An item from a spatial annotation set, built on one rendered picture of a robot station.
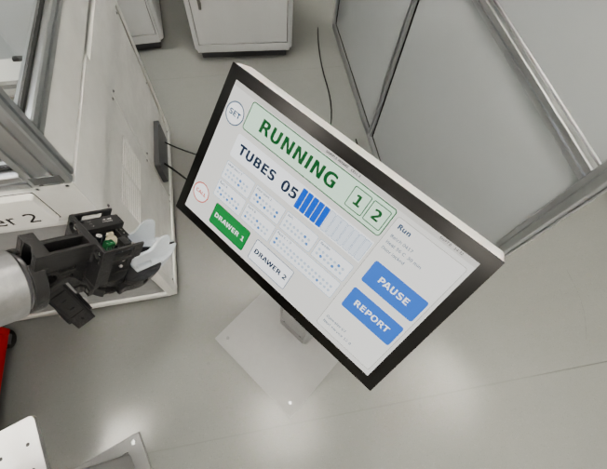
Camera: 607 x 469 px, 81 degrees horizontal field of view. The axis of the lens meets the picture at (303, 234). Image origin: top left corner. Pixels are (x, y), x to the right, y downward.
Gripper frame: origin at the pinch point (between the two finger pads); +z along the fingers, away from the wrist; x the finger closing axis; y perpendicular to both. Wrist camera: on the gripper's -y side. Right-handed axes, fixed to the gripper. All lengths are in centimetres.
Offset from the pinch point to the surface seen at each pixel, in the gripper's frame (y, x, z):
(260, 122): 20.6, 3.7, 14.7
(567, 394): -31, -116, 134
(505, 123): 42, -25, 82
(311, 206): 14.8, -11.7, 14.7
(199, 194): 1.5, 9.2, 14.6
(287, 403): -83, -30, 67
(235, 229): 1.0, -1.3, 14.6
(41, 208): -23.3, 38.6, 4.1
